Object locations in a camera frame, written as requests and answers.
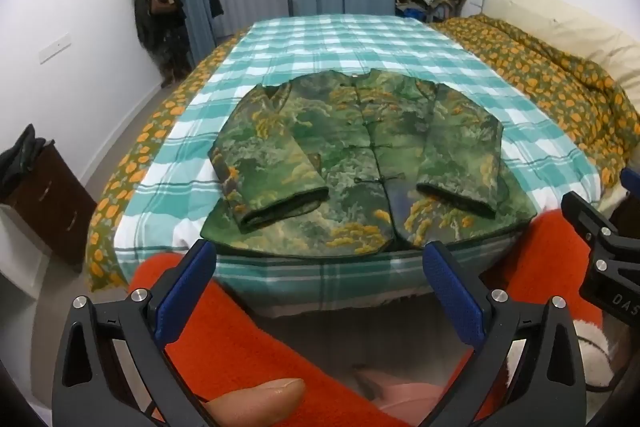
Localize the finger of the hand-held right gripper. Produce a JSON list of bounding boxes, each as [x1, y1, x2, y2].
[[619, 166, 640, 212], [561, 191, 623, 258]]

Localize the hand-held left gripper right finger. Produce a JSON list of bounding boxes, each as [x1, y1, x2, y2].
[[422, 241, 588, 427]]

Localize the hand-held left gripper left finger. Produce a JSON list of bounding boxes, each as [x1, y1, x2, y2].
[[52, 237, 218, 427]]

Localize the green patterned jacket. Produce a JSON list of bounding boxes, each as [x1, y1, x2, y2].
[[200, 69, 538, 258]]

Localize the person's left hand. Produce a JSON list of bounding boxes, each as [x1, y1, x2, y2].
[[202, 378, 307, 427]]

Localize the person's orange trousers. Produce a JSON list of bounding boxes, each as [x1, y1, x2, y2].
[[127, 207, 608, 427]]

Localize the pink slipper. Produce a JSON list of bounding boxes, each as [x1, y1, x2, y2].
[[352, 367, 453, 413]]

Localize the orange floral duvet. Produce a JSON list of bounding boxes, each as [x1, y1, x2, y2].
[[85, 14, 640, 293]]

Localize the brown wooden cabinet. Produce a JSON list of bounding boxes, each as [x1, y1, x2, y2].
[[2, 142, 98, 268]]

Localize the cream pillow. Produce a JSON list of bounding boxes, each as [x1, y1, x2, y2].
[[482, 0, 640, 92]]

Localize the dark clothing on cabinet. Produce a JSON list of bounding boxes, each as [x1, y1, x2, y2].
[[0, 123, 56, 198]]

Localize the dark hanging coat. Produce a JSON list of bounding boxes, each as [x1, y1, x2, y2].
[[132, 0, 193, 88]]

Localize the teal checkered bed sheet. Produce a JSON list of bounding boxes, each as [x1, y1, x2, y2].
[[114, 16, 601, 320]]

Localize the white wall plate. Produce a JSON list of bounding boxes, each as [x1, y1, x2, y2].
[[39, 34, 72, 64]]

